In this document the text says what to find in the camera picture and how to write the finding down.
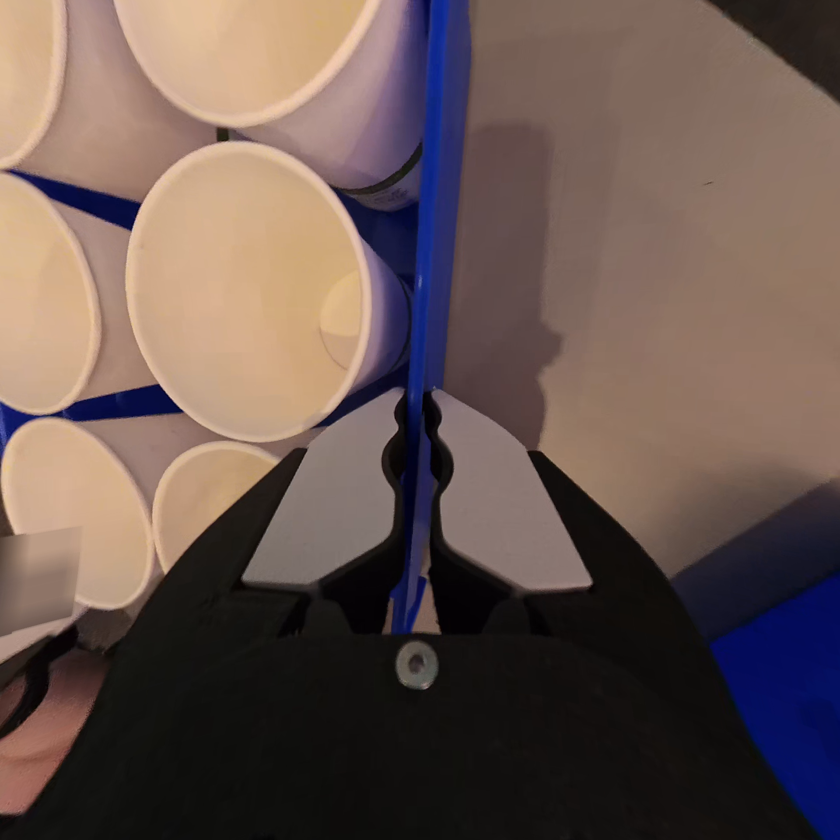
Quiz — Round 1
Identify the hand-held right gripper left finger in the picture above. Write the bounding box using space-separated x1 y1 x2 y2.
241 387 406 599

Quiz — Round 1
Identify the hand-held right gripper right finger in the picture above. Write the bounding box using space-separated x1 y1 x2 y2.
427 389 593 595

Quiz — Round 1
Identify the person's left hand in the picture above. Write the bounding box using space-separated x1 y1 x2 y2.
0 653 107 816

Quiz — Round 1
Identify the blue plastic bin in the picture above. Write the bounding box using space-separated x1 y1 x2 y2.
0 0 475 636
675 543 840 840

